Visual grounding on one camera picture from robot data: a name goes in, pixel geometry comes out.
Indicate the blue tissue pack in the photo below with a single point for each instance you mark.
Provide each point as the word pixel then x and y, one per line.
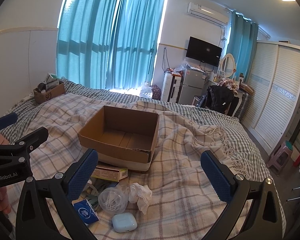
pixel 86 212

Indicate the white earbuds case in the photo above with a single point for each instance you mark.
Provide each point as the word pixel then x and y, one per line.
pixel 124 222

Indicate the beige plaid fringed blanket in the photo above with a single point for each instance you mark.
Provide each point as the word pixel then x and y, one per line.
pixel 180 160

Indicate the orange and white medicine box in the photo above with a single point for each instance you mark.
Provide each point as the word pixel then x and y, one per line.
pixel 112 173

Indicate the clear cotton swab container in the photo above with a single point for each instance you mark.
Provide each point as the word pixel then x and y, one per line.
pixel 113 200

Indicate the wide teal curtain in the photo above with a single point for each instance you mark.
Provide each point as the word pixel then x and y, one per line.
pixel 102 37

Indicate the narrow teal curtain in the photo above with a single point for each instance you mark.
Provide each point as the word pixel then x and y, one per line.
pixel 236 35

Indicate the oval white vanity mirror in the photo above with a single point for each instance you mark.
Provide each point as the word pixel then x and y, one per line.
pixel 228 65

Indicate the bed with checked sheet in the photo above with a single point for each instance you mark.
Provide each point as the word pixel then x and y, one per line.
pixel 202 115

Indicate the white louvered wardrobe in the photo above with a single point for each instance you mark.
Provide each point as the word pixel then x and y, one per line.
pixel 272 95

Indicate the white suitcase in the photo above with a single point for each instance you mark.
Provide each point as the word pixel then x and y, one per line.
pixel 171 87

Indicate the clear plastic bag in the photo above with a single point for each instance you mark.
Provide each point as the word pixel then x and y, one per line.
pixel 146 91

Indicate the black wall television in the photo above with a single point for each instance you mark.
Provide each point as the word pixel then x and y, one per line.
pixel 203 51

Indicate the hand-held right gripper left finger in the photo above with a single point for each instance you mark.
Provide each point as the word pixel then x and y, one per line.
pixel 83 175

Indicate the chair with black clothes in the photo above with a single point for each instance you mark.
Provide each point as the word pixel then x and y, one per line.
pixel 218 98

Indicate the silver mini fridge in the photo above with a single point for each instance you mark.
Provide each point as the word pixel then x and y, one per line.
pixel 192 85

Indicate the small cardboard box with clutter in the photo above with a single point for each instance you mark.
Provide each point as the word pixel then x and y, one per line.
pixel 48 90

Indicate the small pink box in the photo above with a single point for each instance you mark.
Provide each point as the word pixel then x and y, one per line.
pixel 0 139

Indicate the pink plastic stool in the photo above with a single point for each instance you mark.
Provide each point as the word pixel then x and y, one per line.
pixel 280 155

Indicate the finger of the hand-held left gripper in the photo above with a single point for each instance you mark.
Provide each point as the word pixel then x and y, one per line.
pixel 30 138
pixel 5 122

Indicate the crumpled white tissue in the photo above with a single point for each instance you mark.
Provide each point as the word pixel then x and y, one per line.
pixel 140 195

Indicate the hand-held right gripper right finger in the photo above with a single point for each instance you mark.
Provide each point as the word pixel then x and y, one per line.
pixel 218 177

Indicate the brown cardboard box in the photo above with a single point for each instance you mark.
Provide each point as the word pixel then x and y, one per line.
pixel 120 135

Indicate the white air conditioner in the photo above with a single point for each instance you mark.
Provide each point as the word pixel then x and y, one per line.
pixel 207 13

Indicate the person's left hand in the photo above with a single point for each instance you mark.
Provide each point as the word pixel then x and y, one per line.
pixel 1 200

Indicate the dark patterned bag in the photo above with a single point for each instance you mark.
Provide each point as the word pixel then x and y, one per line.
pixel 156 92

